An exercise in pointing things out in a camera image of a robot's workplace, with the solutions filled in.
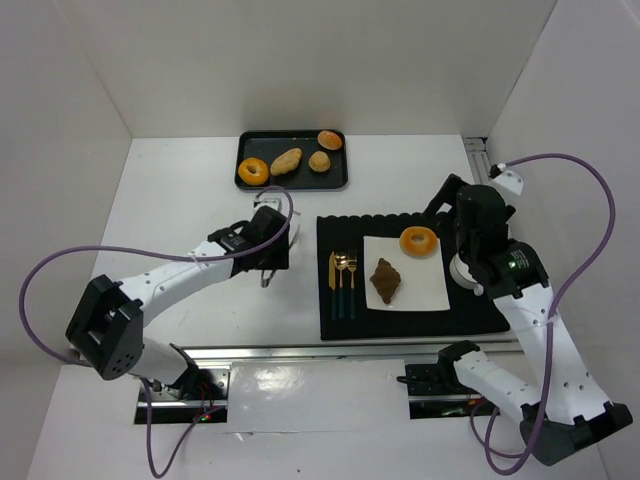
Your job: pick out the gold fork teal handle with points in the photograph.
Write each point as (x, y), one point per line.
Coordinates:
(352, 268)

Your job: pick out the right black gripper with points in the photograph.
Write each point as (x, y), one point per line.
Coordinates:
(445, 198)

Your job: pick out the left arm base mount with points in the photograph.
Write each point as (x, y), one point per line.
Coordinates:
(206, 402)

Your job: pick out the white square plate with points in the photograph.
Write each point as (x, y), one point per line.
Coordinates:
(423, 284)

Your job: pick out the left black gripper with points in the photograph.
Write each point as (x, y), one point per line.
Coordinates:
(279, 255)

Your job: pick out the white cup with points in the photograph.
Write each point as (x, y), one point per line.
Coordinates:
(462, 276)

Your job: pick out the small round tan bun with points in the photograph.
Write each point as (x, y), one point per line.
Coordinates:
(319, 162)

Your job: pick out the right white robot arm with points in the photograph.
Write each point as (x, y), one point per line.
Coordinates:
(565, 411)

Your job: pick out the tan ring donut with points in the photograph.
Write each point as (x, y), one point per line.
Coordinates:
(418, 241)

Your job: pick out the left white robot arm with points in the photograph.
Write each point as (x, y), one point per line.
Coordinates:
(107, 327)

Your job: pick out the gold spoon teal handle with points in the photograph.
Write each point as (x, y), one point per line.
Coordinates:
(341, 264)

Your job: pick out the round bun with white top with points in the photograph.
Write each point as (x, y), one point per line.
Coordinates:
(329, 140)

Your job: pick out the black serving tray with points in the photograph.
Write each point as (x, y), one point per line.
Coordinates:
(268, 145)

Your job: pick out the black placemat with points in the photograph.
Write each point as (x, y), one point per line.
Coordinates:
(469, 315)

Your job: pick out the gold knife teal handle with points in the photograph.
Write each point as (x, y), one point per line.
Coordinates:
(332, 285)

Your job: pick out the dark brown chocolate bread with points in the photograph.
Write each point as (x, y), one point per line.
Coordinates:
(386, 280)

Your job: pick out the silver metal tongs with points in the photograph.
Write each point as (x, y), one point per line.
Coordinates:
(266, 276)

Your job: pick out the orange glazed donut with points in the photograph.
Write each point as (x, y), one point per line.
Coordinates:
(253, 171)

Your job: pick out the long tan bread roll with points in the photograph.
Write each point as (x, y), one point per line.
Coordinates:
(286, 162)

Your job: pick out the aluminium rail frame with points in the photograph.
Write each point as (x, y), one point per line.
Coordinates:
(173, 192)

